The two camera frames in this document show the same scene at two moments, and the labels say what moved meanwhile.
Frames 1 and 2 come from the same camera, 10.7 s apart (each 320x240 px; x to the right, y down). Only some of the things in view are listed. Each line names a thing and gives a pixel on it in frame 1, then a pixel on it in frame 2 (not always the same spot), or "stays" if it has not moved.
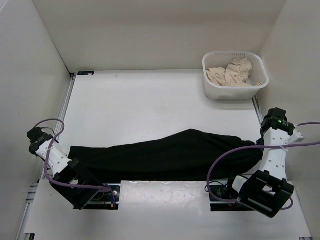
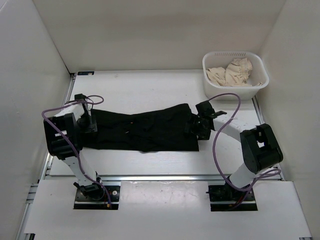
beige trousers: (236, 74) stays
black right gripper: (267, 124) to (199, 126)
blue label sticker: (85, 73) stays
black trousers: (193, 155) to (163, 130)
